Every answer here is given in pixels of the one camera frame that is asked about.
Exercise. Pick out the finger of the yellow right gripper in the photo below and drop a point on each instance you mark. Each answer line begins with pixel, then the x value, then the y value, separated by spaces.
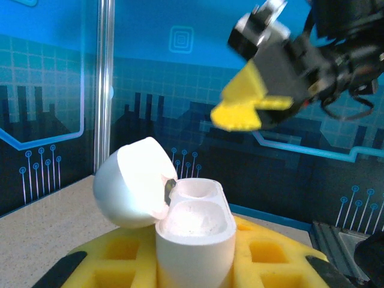
pixel 244 87
pixel 237 117

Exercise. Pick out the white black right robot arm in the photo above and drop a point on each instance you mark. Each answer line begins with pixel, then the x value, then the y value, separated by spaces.
pixel 372 258

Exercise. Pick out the aluminium corner post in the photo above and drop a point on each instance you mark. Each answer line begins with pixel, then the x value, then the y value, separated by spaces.
pixel 104 90

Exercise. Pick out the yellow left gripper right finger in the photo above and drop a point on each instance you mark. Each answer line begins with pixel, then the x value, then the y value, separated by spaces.
pixel 270 264

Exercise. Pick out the blue circuit print panel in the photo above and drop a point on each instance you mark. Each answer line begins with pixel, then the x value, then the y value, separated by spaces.
pixel 180 90

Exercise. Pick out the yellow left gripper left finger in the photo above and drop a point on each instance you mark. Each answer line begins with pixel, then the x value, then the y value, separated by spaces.
pixel 114 264

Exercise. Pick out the blue table edge strip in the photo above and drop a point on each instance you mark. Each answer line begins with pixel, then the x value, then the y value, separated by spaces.
pixel 270 216

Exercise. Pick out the pale teal earbud charging case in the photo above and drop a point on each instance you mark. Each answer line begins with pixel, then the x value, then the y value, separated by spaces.
pixel 195 249

